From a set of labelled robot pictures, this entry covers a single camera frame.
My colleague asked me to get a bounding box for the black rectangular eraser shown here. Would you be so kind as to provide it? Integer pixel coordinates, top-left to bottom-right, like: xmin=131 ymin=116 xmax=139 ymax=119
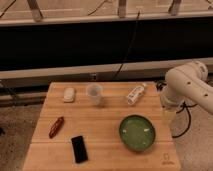
xmin=71 ymin=136 xmax=88 ymax=163

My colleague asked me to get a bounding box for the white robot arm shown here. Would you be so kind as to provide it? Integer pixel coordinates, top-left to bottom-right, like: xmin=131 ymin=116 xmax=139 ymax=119
xmin=160 ymin=61 xmax=213 ymax=124

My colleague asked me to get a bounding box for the translucent plastic cup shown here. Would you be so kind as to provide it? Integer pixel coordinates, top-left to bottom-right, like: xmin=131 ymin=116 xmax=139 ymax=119
xmin=86 ymin=83 xmax=103 ymax=105

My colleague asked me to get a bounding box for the green ceramic bowl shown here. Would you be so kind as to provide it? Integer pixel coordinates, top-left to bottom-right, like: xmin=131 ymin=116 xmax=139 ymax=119
xmin=119 ymin=115 xmax=156 ymax=152

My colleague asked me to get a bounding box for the small white plastic bottle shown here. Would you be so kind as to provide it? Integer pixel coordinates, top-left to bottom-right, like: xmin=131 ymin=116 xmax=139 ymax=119
xmin=126 ymin=83 xmax=147 ymax=105

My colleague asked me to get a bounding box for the reddish brown pen case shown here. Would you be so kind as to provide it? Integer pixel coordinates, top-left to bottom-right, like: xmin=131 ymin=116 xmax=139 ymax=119
xmin=49 ymin=117 xmax=64 ymax=139

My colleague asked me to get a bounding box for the black hanging power cable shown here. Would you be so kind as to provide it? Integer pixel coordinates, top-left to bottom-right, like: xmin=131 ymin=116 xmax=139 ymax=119
xmin=111 ymin=9 xmax=142 ymax=81

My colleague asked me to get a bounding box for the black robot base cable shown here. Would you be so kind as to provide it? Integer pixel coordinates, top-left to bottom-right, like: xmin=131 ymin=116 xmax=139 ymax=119
xmin=155 ymin=80 xmax=199 ymax=139

